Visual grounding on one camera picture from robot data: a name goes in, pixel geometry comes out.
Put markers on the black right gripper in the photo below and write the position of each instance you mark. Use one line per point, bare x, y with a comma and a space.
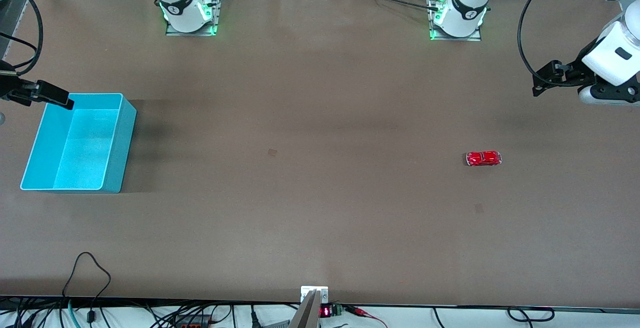
10, 87

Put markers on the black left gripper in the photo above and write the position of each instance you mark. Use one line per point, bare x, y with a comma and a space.
575, 72

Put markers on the red beetle toy car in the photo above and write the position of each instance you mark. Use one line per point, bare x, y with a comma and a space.
483, 158

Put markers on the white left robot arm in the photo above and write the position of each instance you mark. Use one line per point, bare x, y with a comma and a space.
465, 2

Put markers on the blue plastic box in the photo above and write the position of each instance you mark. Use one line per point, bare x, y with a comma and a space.
80, 152

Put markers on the black power strip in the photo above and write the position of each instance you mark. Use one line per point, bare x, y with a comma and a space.
192, 322

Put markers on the red digit display module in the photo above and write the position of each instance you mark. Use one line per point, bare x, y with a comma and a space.
326, 311

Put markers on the grey metal bar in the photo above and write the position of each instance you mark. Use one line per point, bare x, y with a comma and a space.
306, 315

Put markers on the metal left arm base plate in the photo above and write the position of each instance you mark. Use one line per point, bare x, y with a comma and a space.
457, 38

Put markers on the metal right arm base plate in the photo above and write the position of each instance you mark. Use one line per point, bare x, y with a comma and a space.
190, 33

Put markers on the white mounting bracket plate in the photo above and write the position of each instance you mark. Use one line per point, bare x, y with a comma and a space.
307, 292

